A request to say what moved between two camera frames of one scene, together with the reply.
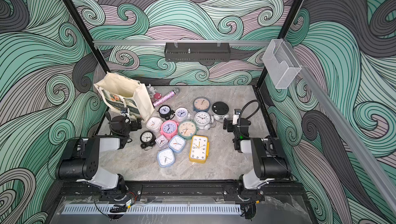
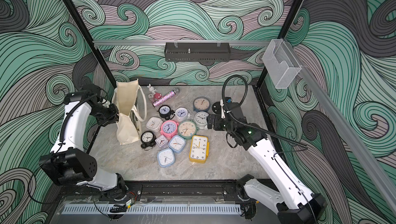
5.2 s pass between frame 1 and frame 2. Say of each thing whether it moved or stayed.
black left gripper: moved
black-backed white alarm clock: stayed
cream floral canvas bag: moved
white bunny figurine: stayed
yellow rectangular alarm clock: stayed
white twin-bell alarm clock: stayed
